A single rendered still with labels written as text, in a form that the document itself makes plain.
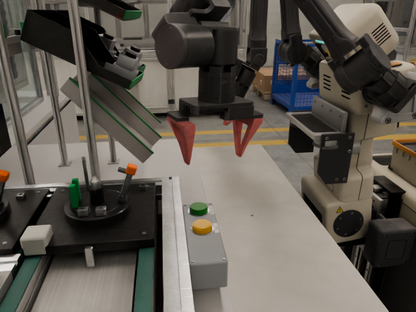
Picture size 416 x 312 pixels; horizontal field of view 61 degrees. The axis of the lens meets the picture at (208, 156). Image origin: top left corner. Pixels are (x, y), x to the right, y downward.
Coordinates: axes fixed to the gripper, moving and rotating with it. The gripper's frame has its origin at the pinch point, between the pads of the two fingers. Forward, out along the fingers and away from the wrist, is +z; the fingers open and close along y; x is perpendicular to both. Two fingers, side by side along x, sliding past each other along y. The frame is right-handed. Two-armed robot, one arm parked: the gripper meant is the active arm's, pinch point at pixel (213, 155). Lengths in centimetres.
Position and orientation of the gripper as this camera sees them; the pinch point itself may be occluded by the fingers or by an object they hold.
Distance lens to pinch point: 58.2
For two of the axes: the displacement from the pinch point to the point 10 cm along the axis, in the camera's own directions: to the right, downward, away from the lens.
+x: 4.6, 3.2, -8.3
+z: -0.3, 9.4, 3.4
